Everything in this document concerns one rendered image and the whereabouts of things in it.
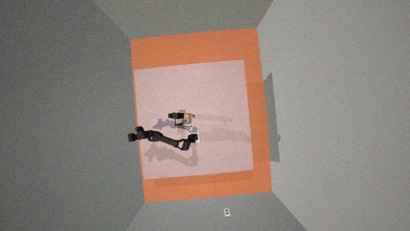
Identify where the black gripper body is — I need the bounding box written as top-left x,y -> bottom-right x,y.
128,133 -> 137,142

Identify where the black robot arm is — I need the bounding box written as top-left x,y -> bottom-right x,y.
135,127 -> 198,151

